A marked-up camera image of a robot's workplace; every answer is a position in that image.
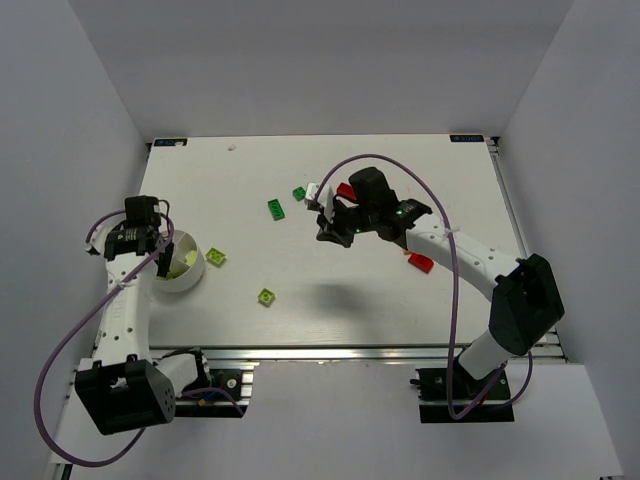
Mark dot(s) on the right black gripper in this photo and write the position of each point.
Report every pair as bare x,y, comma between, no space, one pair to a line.
341,220

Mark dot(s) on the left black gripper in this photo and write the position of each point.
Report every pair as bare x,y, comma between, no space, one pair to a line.
163,255

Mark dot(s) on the dark green square lego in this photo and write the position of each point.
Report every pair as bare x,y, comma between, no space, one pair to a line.
299,193

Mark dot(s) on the dark green long lego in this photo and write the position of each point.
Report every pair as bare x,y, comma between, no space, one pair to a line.
275,209

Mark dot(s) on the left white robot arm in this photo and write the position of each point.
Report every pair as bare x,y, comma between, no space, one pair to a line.
125,388

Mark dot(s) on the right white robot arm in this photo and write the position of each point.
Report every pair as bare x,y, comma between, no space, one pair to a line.
524,297

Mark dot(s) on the white round divided container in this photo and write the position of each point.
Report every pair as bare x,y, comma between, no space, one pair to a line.
181,277

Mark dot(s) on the red rectangular lego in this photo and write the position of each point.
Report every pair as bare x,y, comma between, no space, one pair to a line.
345,191

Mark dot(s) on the red sloped lego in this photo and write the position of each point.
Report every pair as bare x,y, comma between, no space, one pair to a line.
421,262

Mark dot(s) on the lime lego table centre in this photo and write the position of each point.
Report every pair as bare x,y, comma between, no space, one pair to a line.
266,297

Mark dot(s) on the left blue table label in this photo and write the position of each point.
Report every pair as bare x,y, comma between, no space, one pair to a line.
170,142

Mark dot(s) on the blue table label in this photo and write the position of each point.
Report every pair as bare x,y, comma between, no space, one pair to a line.
170,142
466,138

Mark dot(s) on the right blue table label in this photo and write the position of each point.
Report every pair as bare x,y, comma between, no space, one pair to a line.
466,138

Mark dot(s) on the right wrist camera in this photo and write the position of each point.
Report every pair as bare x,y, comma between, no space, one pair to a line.
320,200

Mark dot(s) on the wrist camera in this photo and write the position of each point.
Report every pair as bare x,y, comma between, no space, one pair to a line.
95,244
320,200

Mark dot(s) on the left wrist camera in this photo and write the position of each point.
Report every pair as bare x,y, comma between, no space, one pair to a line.
95,244

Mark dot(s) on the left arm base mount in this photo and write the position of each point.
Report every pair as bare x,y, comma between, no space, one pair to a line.
203,389

